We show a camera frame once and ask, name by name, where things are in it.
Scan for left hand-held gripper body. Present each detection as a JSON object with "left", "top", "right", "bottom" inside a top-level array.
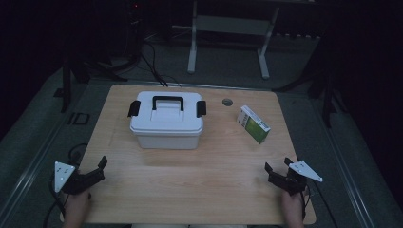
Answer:
[{"left": 53, "top": 161, "right": 106, "bottom": 196}]

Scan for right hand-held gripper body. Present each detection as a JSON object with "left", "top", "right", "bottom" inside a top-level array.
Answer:
[{"left": 267, "top": 160, "right": 324, "bottom": 196}]

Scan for green and white carton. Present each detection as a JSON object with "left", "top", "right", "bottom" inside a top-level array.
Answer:
[{"left": 236, "top": 104, "right": 272, "bottom": 145}]

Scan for white storage box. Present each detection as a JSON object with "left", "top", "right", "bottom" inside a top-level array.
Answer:
[{"left": 129, "top": 125, "right": 204, "bottom": 150}]

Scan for white lid with black handle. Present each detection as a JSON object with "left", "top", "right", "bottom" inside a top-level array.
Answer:
[{"left": 127, "top": 90, "right": 207, "bottom": 136}]

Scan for person's right hand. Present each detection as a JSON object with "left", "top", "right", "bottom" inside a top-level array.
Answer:
[{"left": 280, "top": 189, "right": 307, "bottom": 222}]

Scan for person's left hand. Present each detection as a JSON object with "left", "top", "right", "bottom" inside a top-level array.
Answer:
[{"left": 64, "top": 189, "right": 93, "bottom": 222}]

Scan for black metal stand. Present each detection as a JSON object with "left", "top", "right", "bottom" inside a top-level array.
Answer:
[
  {"left": 272, "top": 37, "right": 350, "bottom": 129},
  {"left": 53, "top": 53, "right": 129, "bottom": 114}
]

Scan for white metal stand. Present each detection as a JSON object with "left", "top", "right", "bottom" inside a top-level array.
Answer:
[{"left": 170, "top": 0, "right": 317, "bottom": 81}]

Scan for left hand-held gripper cable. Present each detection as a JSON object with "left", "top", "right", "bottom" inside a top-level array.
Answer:
[{"left": 42, "top": 142, "right": 89, "bottom": 228}]

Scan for hand-held gripper cable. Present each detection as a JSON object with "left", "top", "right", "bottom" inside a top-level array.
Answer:
[
  {"left": 42, "top": 142, "right": 89, "bottom": 228},
  {"left": 298, "top": 181, "right": 339, "bottom": 228}
]

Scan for right hand-held gripper cable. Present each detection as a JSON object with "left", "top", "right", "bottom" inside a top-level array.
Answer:
[{"left": 298, "top": 181, "right": 339, "bottom": 228}]

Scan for black floor cables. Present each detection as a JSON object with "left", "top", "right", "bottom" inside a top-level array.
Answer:
[{"left": 125, "top": 31, "right": 182, "bottom": 88}]

